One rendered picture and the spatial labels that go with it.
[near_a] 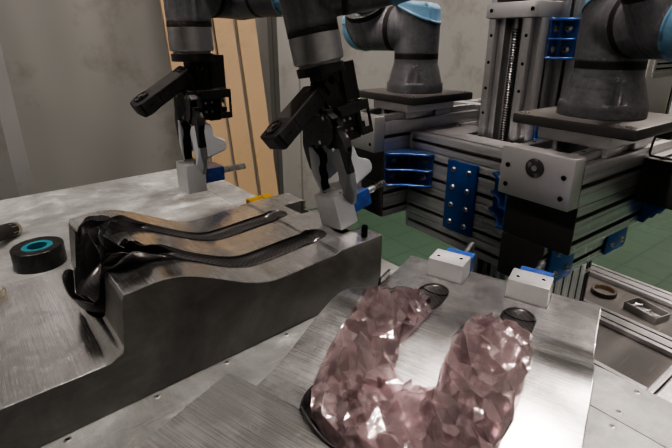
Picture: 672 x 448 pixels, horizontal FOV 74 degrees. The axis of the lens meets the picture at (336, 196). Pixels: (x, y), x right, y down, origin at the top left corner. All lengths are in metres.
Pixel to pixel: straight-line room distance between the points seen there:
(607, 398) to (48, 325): 0.64
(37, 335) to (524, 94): 1.01
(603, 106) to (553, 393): 0.59
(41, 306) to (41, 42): 2.15
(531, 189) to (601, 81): 0.23
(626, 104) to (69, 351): 0.90
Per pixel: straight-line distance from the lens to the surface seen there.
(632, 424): 0.60
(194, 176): 0.86
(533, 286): 0.62
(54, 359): 0.57
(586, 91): 0.93
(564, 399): 0.45
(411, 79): 1.22
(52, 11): 2.73
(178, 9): 0.83
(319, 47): 0.65
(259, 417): 0.37
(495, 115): 1.19
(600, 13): 0.93
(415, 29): 1.22
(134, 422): 0.56
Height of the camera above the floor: 1.17
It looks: 19 degrees down
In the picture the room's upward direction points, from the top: straight up
